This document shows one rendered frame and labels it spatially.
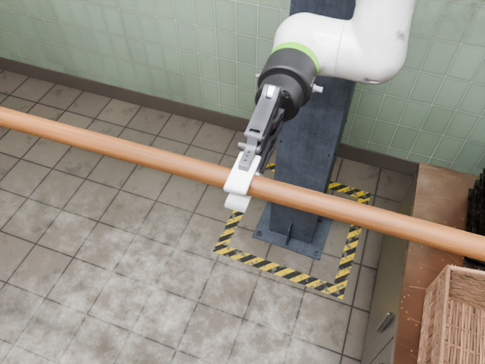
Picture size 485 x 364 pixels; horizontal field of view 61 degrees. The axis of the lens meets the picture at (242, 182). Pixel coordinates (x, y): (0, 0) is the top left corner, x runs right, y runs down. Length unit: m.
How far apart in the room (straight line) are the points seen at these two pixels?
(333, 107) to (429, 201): 0.43
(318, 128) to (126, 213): 1.08
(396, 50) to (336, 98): 0.53
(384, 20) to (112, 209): 1.63
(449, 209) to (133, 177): 1.46
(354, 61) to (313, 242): 1.26
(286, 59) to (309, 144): 0.75
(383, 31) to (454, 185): 0.86
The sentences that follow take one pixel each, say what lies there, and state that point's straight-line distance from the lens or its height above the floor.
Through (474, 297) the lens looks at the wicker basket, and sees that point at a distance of 1.25.
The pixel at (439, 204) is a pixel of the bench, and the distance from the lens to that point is 1.45.
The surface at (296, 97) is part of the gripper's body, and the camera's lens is 0.67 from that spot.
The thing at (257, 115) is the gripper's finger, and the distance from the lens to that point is 0.59.
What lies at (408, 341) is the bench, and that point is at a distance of 1.19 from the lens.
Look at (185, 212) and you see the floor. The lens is 2.01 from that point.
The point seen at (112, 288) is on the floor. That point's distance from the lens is 1.88.
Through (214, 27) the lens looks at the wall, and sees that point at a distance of 2.01.
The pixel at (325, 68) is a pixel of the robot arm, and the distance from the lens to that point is 0.78.
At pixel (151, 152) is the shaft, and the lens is 0.60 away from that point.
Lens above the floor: 1.65
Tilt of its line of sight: 52 degrees down
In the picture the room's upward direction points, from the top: straight up
